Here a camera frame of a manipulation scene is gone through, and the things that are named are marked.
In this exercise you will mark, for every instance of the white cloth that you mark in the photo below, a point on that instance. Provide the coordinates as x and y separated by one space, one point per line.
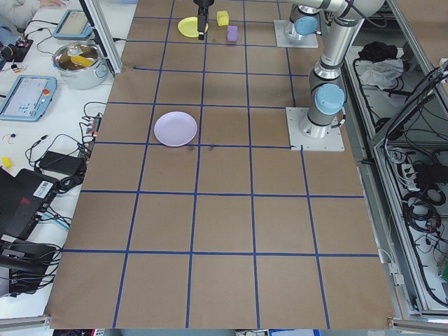
381 73

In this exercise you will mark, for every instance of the aluminium profile post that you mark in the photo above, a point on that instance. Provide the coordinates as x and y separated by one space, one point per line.
105 38

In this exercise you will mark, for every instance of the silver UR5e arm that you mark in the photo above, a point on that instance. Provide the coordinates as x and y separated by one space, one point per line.
305 26
337 45

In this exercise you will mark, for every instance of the steel cooking pot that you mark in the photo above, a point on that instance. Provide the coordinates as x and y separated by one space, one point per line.
82 80

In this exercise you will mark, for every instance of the large black power brick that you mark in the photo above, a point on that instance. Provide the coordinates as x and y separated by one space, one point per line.
59 161

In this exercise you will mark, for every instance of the V-shaped metal bar frame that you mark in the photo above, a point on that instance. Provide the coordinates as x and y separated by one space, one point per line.
376 203

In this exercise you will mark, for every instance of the person hand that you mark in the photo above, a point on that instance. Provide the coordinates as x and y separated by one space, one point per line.
54 2

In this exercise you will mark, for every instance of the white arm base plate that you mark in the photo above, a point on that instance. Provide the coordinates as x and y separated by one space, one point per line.
332 141
309 42

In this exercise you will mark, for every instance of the yellow plate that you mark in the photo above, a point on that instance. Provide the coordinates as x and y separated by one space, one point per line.
187 27

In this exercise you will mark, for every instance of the blue teach pendant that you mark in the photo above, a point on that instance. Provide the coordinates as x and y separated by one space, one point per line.
26 99
73 24

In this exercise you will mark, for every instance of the black device with red parts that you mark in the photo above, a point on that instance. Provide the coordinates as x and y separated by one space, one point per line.
15 50

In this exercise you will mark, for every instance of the small yellow item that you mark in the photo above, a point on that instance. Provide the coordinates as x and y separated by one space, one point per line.
7 161

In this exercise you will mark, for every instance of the purple block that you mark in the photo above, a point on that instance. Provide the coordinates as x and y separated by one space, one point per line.
232 34

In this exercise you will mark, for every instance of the black docking box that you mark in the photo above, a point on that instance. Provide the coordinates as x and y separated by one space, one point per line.
28 262

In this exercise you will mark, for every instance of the yellow block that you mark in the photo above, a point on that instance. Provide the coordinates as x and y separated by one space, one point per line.
222 18

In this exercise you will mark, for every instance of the white power strip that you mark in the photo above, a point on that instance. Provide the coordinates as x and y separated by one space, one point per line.
410 176

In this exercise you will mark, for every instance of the light purple plate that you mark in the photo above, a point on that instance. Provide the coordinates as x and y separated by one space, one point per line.
175 129

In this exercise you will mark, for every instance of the black cloth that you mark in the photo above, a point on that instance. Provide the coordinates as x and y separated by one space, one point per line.
378 50

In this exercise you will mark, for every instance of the glass pot lid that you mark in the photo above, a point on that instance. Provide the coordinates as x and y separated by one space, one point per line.
89 52

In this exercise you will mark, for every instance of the aluminium profile bar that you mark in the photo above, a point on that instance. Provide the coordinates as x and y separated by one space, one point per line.
24 322
420 322

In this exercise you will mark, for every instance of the yellow plastic toy piece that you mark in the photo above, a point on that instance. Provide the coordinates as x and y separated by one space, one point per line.
82 62

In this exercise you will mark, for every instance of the person beige sleeved forearm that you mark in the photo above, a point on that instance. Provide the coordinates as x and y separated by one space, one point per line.
17 10

